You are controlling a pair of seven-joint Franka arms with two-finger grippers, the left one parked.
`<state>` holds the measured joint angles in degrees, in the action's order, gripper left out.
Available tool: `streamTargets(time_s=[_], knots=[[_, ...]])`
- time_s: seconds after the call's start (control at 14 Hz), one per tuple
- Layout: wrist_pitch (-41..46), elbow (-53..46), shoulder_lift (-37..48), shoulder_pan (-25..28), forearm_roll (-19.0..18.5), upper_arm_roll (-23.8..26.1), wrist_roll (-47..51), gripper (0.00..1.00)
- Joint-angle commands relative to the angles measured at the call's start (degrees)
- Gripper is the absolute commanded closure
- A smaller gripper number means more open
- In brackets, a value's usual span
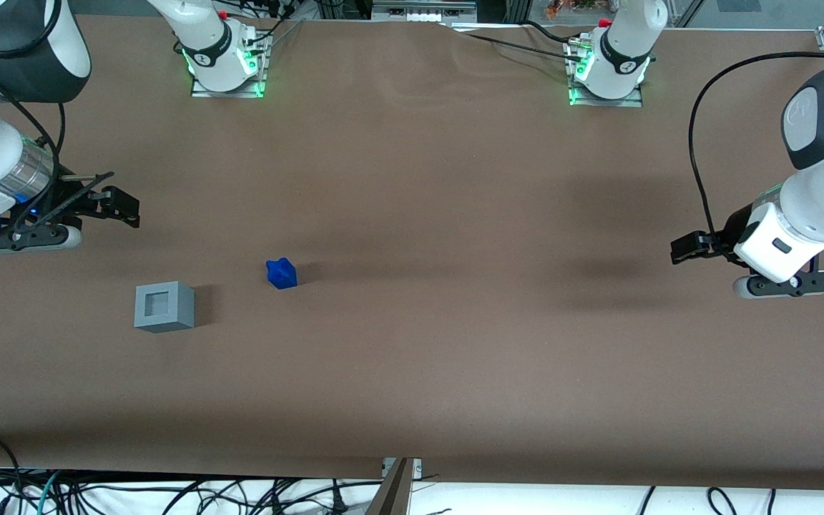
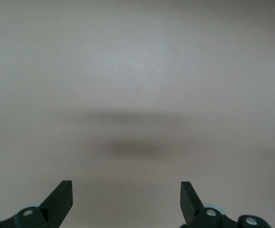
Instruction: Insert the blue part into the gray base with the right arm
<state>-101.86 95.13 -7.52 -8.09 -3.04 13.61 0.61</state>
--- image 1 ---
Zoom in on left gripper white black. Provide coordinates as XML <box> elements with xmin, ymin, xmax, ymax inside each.
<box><xmin>670</xmin><ymin>202</ymin><xmax>824</xmax><ymax>284</ymax></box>

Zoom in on blue plastic part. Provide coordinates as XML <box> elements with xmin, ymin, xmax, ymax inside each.
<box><xmin>266</xmin><ymin>257</ymin><xmax>298</xmax><ymax>290</ymax></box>

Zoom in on gray square base block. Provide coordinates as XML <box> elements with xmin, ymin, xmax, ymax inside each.
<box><xmin>134</xmin><ymin>281</ymin><xmax>196</xmax><ymax>334</ymax></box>

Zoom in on orange background parts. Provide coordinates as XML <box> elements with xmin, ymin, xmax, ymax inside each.
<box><xmin>544</xmin><ymin>0</ymin><xmax>603</xmax><ymax>19</ymax></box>

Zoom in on brown table cover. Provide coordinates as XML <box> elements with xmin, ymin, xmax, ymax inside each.
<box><xmin>0</xmin><ymin>14</ymin><xmax>824</xmax><ymax>492</ymax></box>

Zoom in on white background device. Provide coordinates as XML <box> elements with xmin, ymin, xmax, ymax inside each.
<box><xmin>371</xmin><ymin>0</ymin><xmax>479</xmax><ymax>24</ymax></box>

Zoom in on gray slanted bar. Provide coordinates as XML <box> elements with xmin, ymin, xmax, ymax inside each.
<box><xmin>365</xmin><ymin>458</ymin><xmax>414</xmax><ymax>515</ymax></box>

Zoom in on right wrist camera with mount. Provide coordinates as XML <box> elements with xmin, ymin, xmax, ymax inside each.
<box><xmin>0</xmin><ymin>223</ymin><xmax>83</xmax><ymax>256</ymax></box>

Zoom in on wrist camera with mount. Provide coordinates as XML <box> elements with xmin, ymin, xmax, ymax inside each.
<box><xmin>0</xmin><ymin>223</ymin><xmax>83</xmax><ymax>256</ymax></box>
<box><xmin>732</xmin><ymin>270</ymin><xmax>824</xmax><ymax>300</ymax></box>

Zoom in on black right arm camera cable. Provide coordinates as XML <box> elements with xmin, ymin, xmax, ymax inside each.
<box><xmin>0</xmin><ymin>29</ymin><xmax>117</xmax><ymax>237</ymax></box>

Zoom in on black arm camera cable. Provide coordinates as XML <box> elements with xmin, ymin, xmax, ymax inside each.
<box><xmin>0</xmin><ymin>29</ymin><xmax>117</xmax><ymax>237</ymax></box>
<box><xmin>688</xmin><ymin>51</ymin><xmax>824</xmax><ymax>260</ymax></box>

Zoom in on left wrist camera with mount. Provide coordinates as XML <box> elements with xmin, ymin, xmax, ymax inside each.
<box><xmin>732</xmin><ymin>270</ymin><xmax>824</xmax><ymax>300</ymax></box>

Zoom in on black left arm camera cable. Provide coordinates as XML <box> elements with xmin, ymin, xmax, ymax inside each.
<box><xmin>688</xmin><ymin>51</ymin><xmax>824</xmax><ymax>260</ymax></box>

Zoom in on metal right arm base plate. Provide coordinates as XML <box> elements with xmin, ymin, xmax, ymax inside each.
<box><xmin>190</xmin><ymin>32</ymin><xmax>270</xmax><ymax>99</ymax></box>

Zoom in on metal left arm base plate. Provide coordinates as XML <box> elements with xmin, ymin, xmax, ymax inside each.
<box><xmin>567</xmin><ymin>39</ymin><xmax>645</xmax><ymax>109</ymax></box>

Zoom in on short black base cable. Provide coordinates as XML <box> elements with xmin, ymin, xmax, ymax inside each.
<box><xmin>521</xmin><ymin>19</ymin><xmax>579</xmax><ymax>45</ymax></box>

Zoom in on long black base cable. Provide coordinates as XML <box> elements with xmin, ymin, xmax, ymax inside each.
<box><xmin>441</xmin><ymin>23</ymin><xmax>586</xmax><ymax>64</ymax></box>

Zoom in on teal floor cable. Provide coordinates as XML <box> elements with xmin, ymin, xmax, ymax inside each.
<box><xmin>35</xmin><ymin>470</ymin><xmax>64</xmax><ymax>515</ymax></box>

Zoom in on silver edge bracket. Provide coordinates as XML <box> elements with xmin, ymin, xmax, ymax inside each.
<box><xmin>381</xmin><ymin>458</ymin><xmax>423</xmax><ymax>479</ymax></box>

